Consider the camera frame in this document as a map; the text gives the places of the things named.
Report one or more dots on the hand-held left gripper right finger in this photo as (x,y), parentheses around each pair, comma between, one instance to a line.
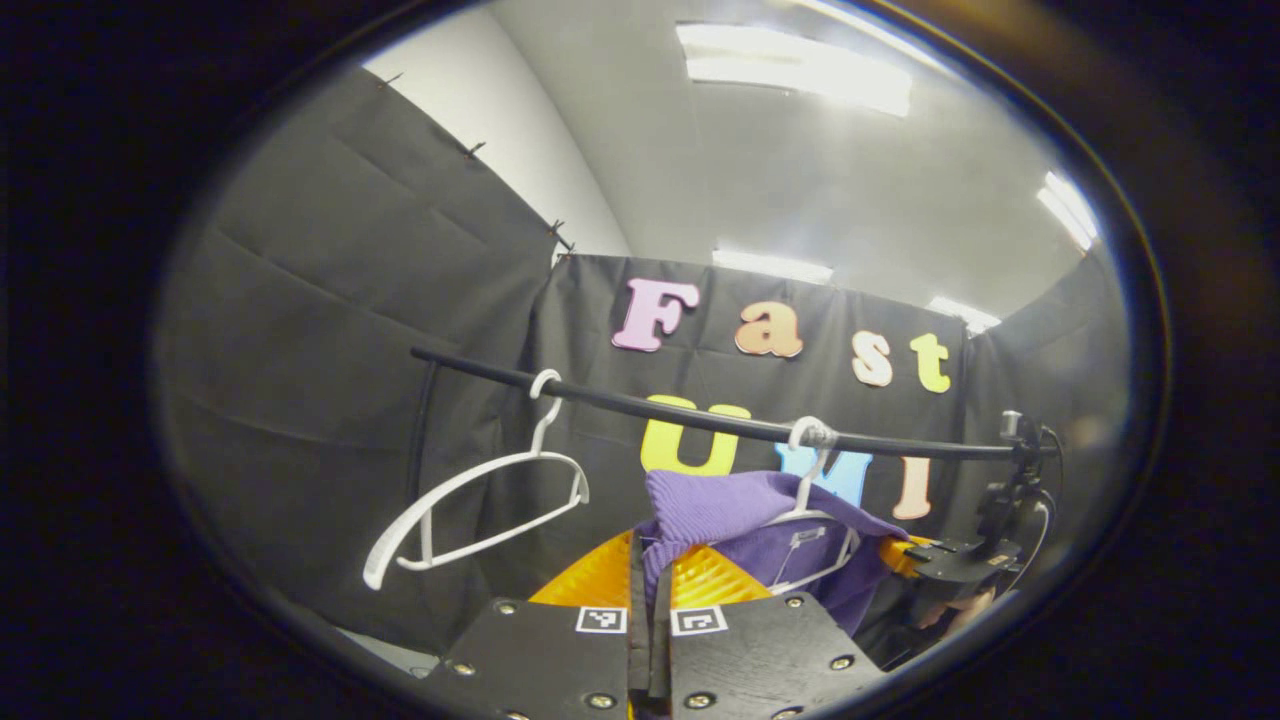
(770,660)

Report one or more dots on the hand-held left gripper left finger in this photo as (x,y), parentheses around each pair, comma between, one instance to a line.
(540,660)

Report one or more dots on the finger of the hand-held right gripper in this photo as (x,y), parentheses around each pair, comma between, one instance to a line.
(900,552)

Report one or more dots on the white plastic clothes hanger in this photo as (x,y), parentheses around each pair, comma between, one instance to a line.
(808,480)
(541,430)

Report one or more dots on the black metal clothes rack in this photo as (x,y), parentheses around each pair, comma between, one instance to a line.
(620,403)

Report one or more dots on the black backdrop cloth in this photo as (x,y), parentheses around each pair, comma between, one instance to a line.
(320,350)

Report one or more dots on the large ceiling light panel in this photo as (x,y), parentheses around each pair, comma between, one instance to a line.
(800,70)

